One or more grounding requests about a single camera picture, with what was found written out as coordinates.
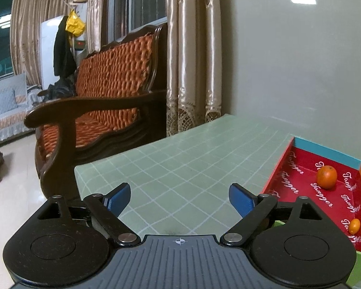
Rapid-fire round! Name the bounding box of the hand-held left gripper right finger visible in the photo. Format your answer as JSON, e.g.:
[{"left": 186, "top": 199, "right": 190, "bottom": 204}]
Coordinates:
[{"left": 220, "top": 183, "right": 322, "bottom": 246}]

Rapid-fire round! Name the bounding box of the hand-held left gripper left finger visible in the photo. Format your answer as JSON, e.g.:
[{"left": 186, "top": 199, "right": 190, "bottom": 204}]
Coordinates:
[{"left": 36, "top": 182, "right": 140, "bottom": 246}]

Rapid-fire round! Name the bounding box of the cardboard box red inside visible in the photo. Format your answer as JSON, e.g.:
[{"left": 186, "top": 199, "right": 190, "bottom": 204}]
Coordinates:
[{"left": 260, "top": 136, "right": 361, "bottom": 289}]

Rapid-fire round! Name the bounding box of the orange tangerine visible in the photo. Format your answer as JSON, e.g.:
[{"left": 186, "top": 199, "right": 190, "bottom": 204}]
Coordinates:
[{"left": 317, "top": 165, "right": 338, "bottom": 190}]

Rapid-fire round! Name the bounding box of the small orange kumquat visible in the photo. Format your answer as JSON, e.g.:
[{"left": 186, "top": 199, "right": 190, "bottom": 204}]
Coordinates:
[{"left": 348, "top": 218, "right": 361, "bottom": 235}]

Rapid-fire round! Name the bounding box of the wooden sofa orange cushion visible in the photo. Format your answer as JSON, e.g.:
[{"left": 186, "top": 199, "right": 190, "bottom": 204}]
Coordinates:
[{"left": 24, "top": 22, "right": 169, "bottom": 201}]

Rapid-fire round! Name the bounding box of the black bag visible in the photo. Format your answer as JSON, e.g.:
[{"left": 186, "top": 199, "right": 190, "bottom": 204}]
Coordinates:
[{"left": 38, "top": 78, "right": 76, "bottom": 102}]

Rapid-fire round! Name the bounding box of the daybed with patterned cover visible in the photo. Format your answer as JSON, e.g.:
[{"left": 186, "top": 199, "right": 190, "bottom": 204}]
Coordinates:
[{"left": 0, "top": 72, "right": 45, "bottom": 143}]

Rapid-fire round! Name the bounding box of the grey pillow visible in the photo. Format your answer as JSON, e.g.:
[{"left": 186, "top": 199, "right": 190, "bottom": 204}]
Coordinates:
[{"left": 0, "top": 88, "right": 19, "bottom": 117}]

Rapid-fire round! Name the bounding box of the beige satin curtain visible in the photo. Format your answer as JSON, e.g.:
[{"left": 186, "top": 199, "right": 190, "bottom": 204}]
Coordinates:
[{"left": 165, "top": 0, "right": 223, "bottom": 137}]

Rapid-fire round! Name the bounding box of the black coat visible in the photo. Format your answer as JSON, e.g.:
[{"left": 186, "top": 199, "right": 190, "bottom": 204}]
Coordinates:
[{"left": 53, "top": 16, "right": 77, "bottom": 78}]

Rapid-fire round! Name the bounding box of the white refrigerator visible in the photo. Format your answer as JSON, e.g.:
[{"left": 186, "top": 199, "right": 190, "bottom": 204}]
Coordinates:
[{"left": 40, "top": 14, "right": 67, "bottom": 91}]

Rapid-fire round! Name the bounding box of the yellow bag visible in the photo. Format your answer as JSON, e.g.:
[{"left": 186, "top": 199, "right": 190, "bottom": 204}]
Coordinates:
[{"left": 65, "top": 10, "right": 87, "bottom": 36}]

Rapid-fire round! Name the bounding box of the white framed window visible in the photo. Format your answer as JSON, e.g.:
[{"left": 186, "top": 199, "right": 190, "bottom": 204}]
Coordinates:
[{"left": 0, "top": 13, "right": 15, "bottom": 82}]

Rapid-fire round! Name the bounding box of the narrow beige curtain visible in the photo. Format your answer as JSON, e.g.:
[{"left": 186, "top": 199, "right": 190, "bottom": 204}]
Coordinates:
[{"left": 86, "top": 0, "right": 109, "bottom": 55}]

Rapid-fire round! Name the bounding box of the dark framed window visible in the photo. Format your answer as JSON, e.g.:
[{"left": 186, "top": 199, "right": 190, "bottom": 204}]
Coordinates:
[{"left": 108, "top": 0, "right": 168, "bottom": 41}]

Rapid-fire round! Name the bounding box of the brown satin curtain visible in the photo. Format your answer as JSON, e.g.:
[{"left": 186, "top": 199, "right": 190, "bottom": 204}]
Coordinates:
[{"left": 10, "top": 0, "right": 79, "bottom": 88}]

